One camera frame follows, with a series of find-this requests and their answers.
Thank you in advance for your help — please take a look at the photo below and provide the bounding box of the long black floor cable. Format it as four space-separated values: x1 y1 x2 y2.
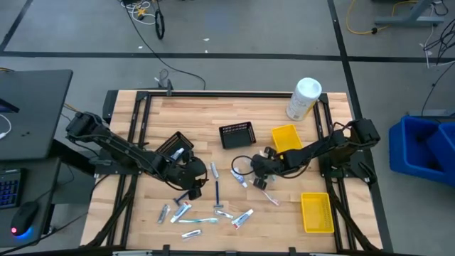
120 0 207 90

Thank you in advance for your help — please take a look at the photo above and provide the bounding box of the small white toothpaste tube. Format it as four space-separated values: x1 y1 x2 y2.
170 146 186 161

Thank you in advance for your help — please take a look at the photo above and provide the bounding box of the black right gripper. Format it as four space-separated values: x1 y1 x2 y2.
250 146 287 191

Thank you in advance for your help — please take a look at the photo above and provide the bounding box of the white toothpaste tube red end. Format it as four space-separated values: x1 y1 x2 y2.
230 208 255 230

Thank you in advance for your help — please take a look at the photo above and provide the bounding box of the silver foil packet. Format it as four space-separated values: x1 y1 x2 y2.
213 209 235 220
156 203 171 225

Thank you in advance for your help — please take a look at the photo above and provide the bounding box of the white wipes canister yellow label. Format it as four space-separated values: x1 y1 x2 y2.
285 77 323 122

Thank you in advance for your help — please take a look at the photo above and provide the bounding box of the black desk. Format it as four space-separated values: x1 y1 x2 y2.
0 69 74 161

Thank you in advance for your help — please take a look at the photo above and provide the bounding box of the black computer mouse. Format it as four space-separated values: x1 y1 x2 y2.
9 201 40 237

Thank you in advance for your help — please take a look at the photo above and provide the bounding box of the dark flat device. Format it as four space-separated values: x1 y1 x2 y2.
0 97 21 114

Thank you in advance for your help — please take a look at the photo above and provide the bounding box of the white red blue toothpaste tube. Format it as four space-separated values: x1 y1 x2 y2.
169 201 193 224

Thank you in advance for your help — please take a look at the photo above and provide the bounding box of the grey table leg base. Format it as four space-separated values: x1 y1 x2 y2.
374 0 445 28

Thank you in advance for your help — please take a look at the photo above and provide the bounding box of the blue plastic bin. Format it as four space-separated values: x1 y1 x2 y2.
388 115 449 186
425 122 455 168

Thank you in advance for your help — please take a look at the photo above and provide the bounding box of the white cable on desk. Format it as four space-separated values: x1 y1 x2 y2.
0 113 13 140

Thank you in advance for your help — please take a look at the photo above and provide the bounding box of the yellow slotted plastic basket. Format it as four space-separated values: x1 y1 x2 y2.
271 124 304 154
300 192 336 234

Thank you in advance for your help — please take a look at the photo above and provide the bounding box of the thin black floor cable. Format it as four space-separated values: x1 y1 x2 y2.
421 62 455 117

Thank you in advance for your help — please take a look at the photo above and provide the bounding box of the black slotted plastic basket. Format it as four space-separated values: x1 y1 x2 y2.
218 121 257 150
155 131 195 163

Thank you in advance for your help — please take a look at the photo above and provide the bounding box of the green toothbrush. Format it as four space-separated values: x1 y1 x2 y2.
177 217 220 225

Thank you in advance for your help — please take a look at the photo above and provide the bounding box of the white floor cable bundle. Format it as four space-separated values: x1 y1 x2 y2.
120 0 157 26

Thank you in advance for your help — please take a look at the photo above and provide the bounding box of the dark lower desk surface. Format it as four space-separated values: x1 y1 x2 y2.
0 156 63 248

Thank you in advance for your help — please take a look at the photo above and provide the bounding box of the black right gripper cable loop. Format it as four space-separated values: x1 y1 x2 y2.
230 155 257 176

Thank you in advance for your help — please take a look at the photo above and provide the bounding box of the yellow floor cable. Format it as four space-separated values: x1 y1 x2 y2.
346 0 420 36

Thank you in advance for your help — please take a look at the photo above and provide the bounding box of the black keyboard blue backlight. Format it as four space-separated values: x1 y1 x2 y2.
0 168 25 210

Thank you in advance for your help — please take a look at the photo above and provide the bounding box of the black floor cable bundle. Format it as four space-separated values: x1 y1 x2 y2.
422 17 455 68

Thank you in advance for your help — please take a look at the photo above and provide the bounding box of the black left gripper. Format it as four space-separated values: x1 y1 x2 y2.
166 155 210 201

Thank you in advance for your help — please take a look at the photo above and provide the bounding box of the black coiled cable loop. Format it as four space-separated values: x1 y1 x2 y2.
154 9 166 40

